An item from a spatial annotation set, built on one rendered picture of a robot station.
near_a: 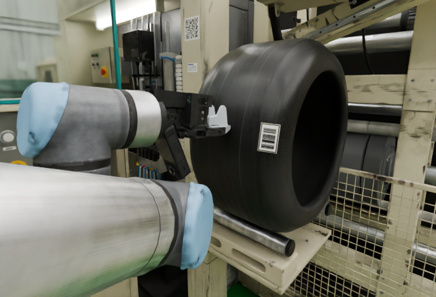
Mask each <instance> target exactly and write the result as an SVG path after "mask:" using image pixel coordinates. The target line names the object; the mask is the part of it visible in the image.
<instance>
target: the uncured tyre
mask: <svg viewBox="0 0 436 297"><path fill-rule="evenodd" d="M199 93H200V94H205V95H213V99H212V105H213V107H214V109H215V114H217V111H218V109H219V107H220V106H222V105H223V106H225V107H226V114H227V123H228V125H230V126H231V127H230V130H229V131H228V132H227V133H226V134H225V135H222V136H208V137H205V138H190V139H189V146H190V155H191V163H192V167H193V171H194V174H195V177H196V179H197V182H198V184H202V185H205V186H207V187H208V188H209V190H210V191H211V194H212V198H213V203H214V204H215V205H216V206H217V207H218V208H220V209H222V210H224V211H226V212H229V213H231V214H233V215H235V216H237V217H240V218H242V219H245V220H247V221H249V222H251V223H253V224H256V225H258V226H261V227H262V228H267V229H273V230H274V231H277V232H284V233H287V232H291V231H294V230H296V229H298V228H300V227H303V226H305V225H307V224H309V223H310V222H311V221H313V220H314V219H315V218H316V217H317V215H318V214H319V213H320V212H321V211H322V209H323V207H324V206H325V204H326V202H327V201H328V199H329V197H330V194H331V192H332V189H333V187H334V185H335V181H336V179H337V175H338V173H339V169H340V166H341V162H342V159H343V153H344V149H345V142H346V133H347V126H348V92H347V86H346V78H345V74H344V71H343V68H342V66H341V64H340V62H339V60H338V59H337V57H336V56H335V55H334V54H333V53H332V52H331V51H330V50H328V49H327V48H326V47H325V46H324V45H323V44H322V43H321V42H318V41H316V40H310V39H306V38H294V39H288V40H278V41H271V42H261V43H251V44H246V45H242V46H241V47H238V48H237V49H234V50H233V51H230V52H229V53H227V54H225V55H224V56H223V57H222V58H221V59H220V60H219V61H218V62H217V63H216V64H215V65H214V66H213V67H212V69H211V70H210V72H209V73H208V75H207V76H206V78H205V79H204V82H203V83H202V86H201V88H200V90H199ZM261 123H270V124H276V125H280V134H279V139H278V148H277V153H276V154H275V153H270V152H263V151H258V142H259V137H260V128H261Z"/></svg>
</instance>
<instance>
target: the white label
mask: <svg viewBox="0 0 436 297"><path fill-rule="evenodd" d="M279 134H280V125H276V124H270V123H261V128H260V137H259V142H258V151H263V152H270V153H275V154H276V153H277V148H278V139H279Z"/></svg>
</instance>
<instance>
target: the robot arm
mask: <svg viewBox="0 0 436 297"><path fill-rule="evenodd" d="M198 96H205V97H208V98H207V102H205V98H204V97H198ZM212 99H213V95H205V94H200V93H184V92H179V91H168V90H162V89H145V92H144V91H132V90H125V89H110V88H98V87H91V86H79V85H72V84H67V83H66V82H61V83H49V82H35V83H33V84H31V85H30V86H28V87H27V88H26V90H25V91H24V92H23V95H22V97H21V100H20V104H19V109H18V118H17V127H16V130H17V132H18V134H17V144H18V150H19V152H20V154H21V155H22V156H24V157H26V158H32V161H33V166H28V165H18V164H12V163H2V162H0V297H89V296H92V295H94V294H96V293H98V292H101V291H103V290H105V289H107V288H109V287H111V286H113V285H115V284H118V283H120V282H122V281H124V280H126V279H128V278H131V277H137V276H141V275H144V274H146V273H147V272H150V271H152V270H154V269H156V268H158V267H160V266H162V265H173V266H176V267H180V269H182V270H184V269H186V268H190V269H194V268H197V267H199V266H200V265H201V264H202V262H203V261H204V258H205V257H206V254H207V251H208V247H209V245H210V239H211V235H212V226H213V198H212V194H211V191H210V190H209V188H208V187H207V186H205V185H202V184H196V183H195V182H190V183H184V182H169V181H163V180H155V179H150V178H139V177H131V178H120V177H115V176H111V150H117V149H130V148H139V147H149V146H151V145H152V144H154V142H156V145H157V147H158V149H159V151H160V154H161V156H162V158H163V161H164V163H165V166H166V167H167V170H168V172H169V174H171V175H172V176H175V177H177V178H179V179H181V180H182V179H183V178H185V177H186V176H187V175H188V174H189V173H190V172H191V170H190V168H189V165H188V162H187V159H186V157H185V154H184V151H183V149H182V146H181V144H180V141H179V139H184V138H185V137H187V138H205V137H208V136H222V135H225V134H226V133H227V132H228V131H229V130H230V127H231V126H230V125H228V123H227V114H226V107H225V106H223V105H222V106H220V107H219V109H218V111H217V114H215V109H214V107H213V105H212ZM200 104H201V105H200Z"/></svg>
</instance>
